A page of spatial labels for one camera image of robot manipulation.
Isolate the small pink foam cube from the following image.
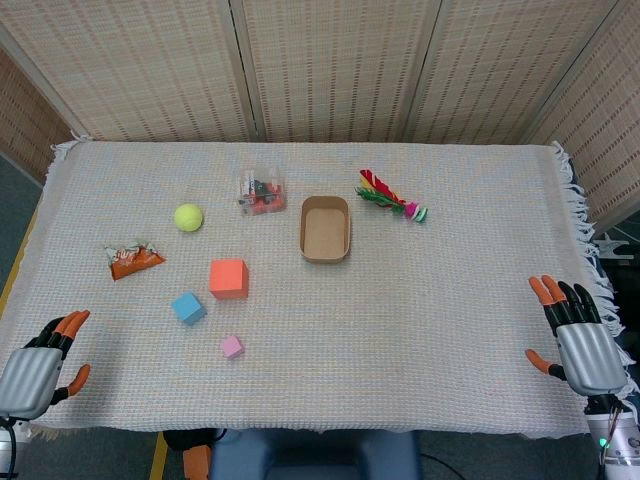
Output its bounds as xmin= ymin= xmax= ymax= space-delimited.
xmin=220 ymin=335 xmax=246 ymax=360

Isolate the yellow tennis ball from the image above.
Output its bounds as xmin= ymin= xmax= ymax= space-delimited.
xmin=173 ymin=203 xmax=205 ymax=233

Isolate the brown paper tray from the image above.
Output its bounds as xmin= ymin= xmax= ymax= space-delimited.
xmin=299 ymin=195 xmax=353 ymax=266

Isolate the orange foam cube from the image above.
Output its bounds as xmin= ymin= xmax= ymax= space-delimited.
xmin=208 ymin=258 xmax=250 ymax=301

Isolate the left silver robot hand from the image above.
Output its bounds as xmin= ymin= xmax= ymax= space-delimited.
xmin=0 ymin=309 xmax=93 ymax=420

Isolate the white stand behind table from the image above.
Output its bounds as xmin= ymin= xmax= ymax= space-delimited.
xmin=592 ymin=232 xmax=637 ymax=262

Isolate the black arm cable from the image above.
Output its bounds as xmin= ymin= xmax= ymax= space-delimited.
xmin=2 ymin=419 xmax=20 ymax=479

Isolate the orange snack packet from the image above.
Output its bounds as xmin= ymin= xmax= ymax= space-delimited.
xmin=103 ymin=239 xmax=167 ymax=282

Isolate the blue foam cube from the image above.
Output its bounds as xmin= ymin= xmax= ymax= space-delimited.
xmin=170 ymin=291 xmax=208 ymax=327

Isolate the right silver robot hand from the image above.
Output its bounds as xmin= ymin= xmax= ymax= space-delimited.
xmin=524 ymin=274 xmax=632 ymax=399

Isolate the white woven tablecloth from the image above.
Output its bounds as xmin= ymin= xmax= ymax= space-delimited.
xmin=0 ymin=139 xmax=629 ymax=444

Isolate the colourful feather shuttlecock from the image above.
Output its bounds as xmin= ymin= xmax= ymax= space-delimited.
xmin=354 ymin=168 xmax=430 ymax=225

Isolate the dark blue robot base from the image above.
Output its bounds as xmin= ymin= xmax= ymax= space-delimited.
xmin=209 ymin=428 xmax=422 ymax=480

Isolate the orange block under table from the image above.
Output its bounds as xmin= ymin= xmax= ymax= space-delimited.
xmin=182 ymin=444 xmax=212 ymax=480

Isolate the beige woven folding screen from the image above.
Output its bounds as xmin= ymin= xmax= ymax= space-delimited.
xmin=0 ymin=0 xmax=640 ymax=236

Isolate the clear box of binder clips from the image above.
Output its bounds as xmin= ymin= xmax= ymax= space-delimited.
xmin=236 ymin=166 xmax=288 ymax=217

